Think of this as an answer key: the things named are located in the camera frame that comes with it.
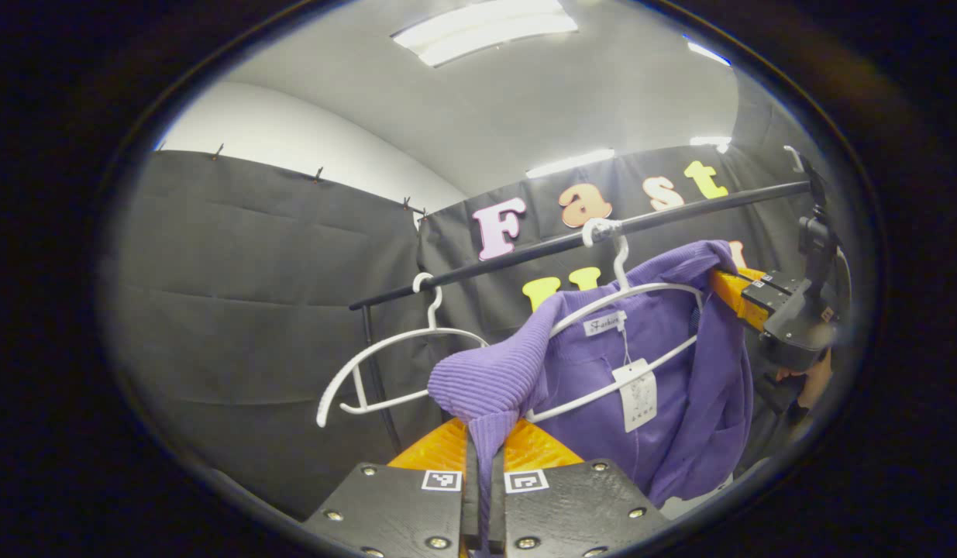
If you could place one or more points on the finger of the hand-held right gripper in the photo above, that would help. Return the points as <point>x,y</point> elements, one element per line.
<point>776,280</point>
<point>738,302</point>

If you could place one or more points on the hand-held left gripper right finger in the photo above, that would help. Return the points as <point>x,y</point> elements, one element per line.
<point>497,504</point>

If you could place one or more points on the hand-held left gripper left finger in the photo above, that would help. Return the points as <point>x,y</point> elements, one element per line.
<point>469,504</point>

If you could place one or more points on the black clothes rack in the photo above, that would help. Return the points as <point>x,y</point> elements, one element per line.
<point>757,197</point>

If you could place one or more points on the white hanger with notched arms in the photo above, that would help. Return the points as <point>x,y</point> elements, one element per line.
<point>447,332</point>

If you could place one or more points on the black backdrop cloth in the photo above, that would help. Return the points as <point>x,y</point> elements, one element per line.
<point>253,310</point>

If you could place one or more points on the large ceiling light panel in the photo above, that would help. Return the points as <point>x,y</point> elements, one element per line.
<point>486,29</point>

